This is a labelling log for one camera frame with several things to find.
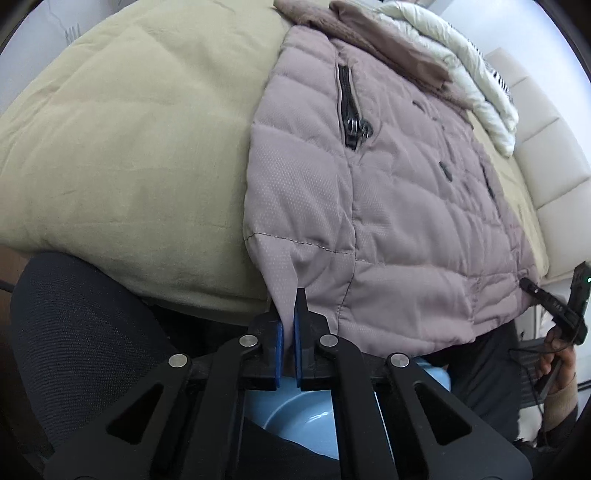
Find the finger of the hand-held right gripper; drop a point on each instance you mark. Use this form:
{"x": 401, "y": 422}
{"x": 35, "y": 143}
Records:
{"x": 545, "y": 302}

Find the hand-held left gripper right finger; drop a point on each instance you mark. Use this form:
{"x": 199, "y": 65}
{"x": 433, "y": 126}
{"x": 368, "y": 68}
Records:
{"x": 298, "y": 364}

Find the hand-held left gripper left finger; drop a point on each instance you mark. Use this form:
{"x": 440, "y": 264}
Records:
{"x": 278, "y": 355}

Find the mauve hooded down coat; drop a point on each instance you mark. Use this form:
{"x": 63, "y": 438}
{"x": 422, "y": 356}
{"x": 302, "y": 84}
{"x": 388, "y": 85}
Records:
{"x": 392, "y": 230}

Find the person's right forearm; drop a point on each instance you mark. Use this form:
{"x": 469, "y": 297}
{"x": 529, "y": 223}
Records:
{"x": 561, "y": 406}

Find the person's right hand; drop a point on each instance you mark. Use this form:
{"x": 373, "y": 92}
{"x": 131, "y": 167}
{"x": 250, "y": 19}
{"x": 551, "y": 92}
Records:
{"x": 561, "y": 357}

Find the light blue plastic basin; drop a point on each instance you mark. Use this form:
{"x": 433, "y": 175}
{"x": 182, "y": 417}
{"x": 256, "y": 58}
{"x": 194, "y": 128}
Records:
{"x": 295, "y": 420}

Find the grey mesh chair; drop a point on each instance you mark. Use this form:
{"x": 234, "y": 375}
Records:
{"x": 524, "y": 357}

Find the person's dark trousers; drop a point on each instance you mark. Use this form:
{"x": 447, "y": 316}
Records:
{"x": 485, "y": 378}

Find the beige padded headboard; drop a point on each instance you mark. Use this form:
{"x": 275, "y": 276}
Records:
{"x": 554, "y": 161}

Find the black mesh seat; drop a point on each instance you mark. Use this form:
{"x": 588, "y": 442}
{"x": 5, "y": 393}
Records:
{"x": 78, "y": 341}

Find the zebra striped pillow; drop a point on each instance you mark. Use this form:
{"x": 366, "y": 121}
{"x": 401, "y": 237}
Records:
{"x": 501, "y": 81}

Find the white folded duvet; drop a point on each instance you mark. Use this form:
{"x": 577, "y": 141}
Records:
{"x": 461, "y": 55}

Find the bed with olive sheet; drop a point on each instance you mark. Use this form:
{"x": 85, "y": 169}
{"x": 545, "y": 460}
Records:
{"x": 115, "y": 138}

